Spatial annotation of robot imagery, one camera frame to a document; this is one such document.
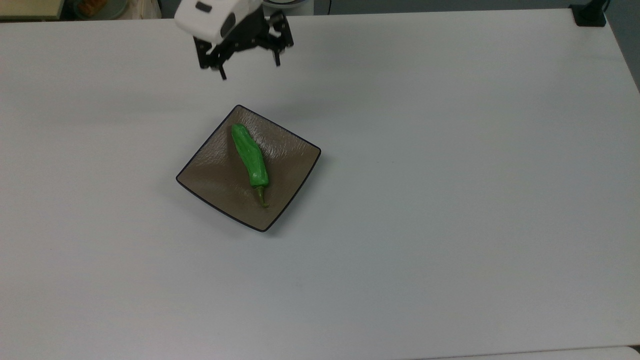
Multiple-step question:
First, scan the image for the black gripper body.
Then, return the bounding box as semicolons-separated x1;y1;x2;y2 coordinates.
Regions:
193;10;295;70

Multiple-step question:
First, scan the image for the green chili pepper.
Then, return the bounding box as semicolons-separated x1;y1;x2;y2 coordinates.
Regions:
230;123;271;209

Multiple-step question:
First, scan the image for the round robot base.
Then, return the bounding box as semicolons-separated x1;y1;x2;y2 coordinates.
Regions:
261;0;315;16

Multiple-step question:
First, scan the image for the square brown ceramic plate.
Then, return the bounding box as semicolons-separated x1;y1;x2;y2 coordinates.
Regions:
175;104;322;233

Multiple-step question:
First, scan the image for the bowl with orange food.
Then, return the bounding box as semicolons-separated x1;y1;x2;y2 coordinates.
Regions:
72;0;130;21

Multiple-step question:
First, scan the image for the yellowish wooden board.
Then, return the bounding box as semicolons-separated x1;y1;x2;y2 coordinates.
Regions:
0;0;66;21

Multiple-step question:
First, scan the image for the black table clamp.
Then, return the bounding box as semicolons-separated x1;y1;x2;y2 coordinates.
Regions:
569;0;612;28

